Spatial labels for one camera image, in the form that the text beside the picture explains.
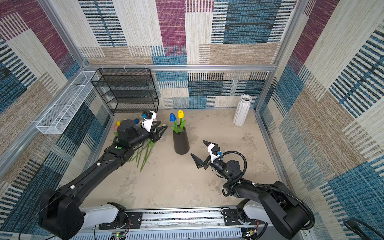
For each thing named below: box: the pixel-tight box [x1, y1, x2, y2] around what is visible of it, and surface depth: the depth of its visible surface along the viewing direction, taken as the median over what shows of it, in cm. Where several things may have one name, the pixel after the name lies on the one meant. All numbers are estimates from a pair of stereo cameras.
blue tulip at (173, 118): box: [169, 112, 177, 128], surface depth 81 cm
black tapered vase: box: [172, 124, 190, 155], surface depth 93 cm
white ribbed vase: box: [233, 94, 252, 127], surface depth 99 cm
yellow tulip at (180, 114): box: [177, 110, 184, 125], surface depth 78 cm
